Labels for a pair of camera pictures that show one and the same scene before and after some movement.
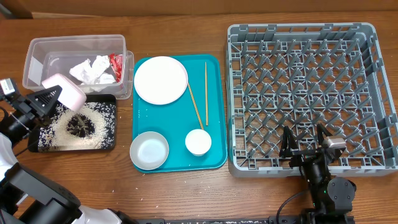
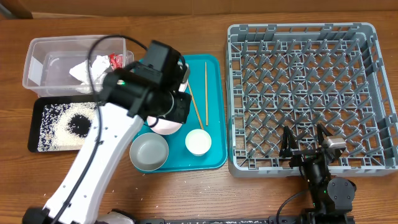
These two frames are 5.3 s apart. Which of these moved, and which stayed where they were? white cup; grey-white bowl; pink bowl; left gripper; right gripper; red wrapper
Moved: left gripper; pink bowl
Stayed: white cup; red wrapper; right gripper; grey-white bowl
